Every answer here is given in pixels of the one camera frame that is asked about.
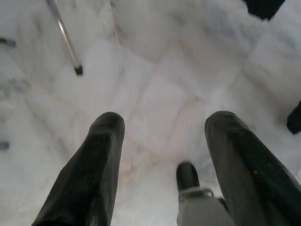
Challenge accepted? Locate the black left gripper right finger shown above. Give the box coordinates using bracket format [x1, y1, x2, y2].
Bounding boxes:
[204, 111, 301, 226]

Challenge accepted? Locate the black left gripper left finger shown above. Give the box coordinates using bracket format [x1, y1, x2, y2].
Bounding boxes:
[32, 111, 126, 226]

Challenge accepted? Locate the black robot left foot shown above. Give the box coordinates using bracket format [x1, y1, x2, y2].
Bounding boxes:
[176, 162, 200, 191]

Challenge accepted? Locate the silver metal clothes rack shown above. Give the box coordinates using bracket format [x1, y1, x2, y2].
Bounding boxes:
[46, 0, 84, 76]

